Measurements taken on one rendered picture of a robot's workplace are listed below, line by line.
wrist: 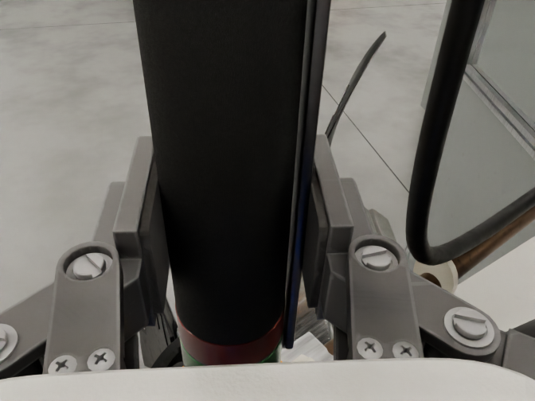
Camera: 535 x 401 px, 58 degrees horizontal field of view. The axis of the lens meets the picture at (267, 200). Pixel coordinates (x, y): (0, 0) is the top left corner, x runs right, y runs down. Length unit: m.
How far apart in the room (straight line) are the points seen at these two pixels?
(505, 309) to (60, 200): 2.37
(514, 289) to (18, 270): 2.08
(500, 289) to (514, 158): 0.82
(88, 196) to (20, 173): 0.46
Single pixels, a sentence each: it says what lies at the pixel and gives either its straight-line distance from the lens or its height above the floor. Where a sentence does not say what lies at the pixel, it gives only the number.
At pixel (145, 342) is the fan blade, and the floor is 0.99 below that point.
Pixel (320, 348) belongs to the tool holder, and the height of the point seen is 1.38.
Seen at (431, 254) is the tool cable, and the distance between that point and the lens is 0.24.
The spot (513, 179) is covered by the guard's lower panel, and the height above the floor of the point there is 0.87.
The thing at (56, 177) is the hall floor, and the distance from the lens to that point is 2.86.
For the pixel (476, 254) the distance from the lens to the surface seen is 0.31.
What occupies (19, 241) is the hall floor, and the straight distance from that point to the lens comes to 2.51.
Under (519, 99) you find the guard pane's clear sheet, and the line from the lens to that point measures 1.39.
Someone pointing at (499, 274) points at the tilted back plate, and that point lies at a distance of 0.59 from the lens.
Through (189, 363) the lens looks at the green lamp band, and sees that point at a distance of 0.16.
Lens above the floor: 1.57
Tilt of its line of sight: 39 degrees down
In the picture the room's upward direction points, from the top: 2 degrees clockwise
